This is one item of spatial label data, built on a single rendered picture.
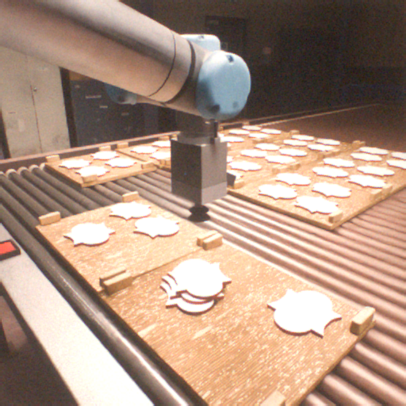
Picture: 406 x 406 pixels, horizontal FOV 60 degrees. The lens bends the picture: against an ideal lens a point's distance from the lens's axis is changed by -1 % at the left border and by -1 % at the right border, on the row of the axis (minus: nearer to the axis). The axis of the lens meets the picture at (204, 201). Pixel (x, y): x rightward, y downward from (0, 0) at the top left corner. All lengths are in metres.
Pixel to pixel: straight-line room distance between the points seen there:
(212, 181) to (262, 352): 0.29
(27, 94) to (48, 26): 4.96
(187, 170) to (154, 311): 0.28
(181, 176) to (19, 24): 0.39
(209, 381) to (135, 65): 0.45
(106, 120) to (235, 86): 5.26
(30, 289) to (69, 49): 0.63
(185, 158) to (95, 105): 4.98
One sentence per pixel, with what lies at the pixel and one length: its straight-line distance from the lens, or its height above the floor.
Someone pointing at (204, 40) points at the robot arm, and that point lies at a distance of 0.58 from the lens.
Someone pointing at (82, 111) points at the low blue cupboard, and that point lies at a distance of 5.52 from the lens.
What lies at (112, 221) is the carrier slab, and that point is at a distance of 1.07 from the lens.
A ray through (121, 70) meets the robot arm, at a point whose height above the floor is 1.37.
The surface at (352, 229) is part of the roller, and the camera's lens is 1.13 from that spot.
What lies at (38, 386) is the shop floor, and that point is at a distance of 1.95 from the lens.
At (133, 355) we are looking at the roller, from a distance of 0.65.
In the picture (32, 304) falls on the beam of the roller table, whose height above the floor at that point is 0.92.
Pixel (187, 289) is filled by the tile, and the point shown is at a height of 0.97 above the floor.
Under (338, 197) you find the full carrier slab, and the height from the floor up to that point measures 0.94.
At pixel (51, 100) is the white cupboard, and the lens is 5.36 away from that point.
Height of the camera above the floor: 1.38
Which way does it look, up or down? 22 degrees down
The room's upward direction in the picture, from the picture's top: straight up
